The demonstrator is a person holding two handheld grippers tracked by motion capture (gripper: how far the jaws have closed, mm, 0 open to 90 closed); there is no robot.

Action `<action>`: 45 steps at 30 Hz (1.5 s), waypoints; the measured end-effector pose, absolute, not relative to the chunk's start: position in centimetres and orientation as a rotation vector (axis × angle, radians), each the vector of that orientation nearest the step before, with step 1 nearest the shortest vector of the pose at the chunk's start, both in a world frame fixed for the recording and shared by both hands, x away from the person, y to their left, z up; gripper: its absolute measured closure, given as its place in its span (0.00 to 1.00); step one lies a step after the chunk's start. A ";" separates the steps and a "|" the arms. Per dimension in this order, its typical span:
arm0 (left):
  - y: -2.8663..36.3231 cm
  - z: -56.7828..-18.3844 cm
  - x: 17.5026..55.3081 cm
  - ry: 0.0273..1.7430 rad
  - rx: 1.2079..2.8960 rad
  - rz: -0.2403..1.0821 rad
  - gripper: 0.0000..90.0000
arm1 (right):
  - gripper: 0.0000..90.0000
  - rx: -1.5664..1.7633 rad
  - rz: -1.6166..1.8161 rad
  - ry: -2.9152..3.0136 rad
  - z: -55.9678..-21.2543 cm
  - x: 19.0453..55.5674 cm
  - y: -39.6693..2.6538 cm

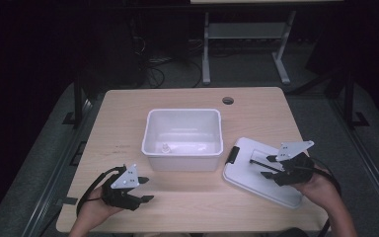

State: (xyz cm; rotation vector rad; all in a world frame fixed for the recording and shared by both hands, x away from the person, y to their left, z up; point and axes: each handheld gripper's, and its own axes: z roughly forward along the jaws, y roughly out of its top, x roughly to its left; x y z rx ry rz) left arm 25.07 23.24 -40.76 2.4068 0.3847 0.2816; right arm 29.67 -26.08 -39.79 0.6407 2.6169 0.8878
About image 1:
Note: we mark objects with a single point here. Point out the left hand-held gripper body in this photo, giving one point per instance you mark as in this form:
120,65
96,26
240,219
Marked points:
121,194

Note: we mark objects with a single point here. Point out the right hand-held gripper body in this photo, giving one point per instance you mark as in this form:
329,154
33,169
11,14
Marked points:
296,171

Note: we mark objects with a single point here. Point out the small clear bottle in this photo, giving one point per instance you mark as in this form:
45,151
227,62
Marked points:
166,148

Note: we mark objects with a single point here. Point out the white plastic storage box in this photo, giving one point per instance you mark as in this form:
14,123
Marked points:
182,161

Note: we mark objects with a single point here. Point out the person's left hand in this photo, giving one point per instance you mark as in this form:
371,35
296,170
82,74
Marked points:
95,210

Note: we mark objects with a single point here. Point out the person's right hand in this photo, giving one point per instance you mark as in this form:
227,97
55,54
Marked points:
319,192

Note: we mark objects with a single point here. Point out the black metal stand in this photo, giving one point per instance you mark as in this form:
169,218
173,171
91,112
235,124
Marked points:
350,105
78,105

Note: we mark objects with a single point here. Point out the metal floor rail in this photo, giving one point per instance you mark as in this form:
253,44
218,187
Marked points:
368,164
51,184

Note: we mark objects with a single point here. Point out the grey metal table frame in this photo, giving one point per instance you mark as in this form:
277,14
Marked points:
243,31

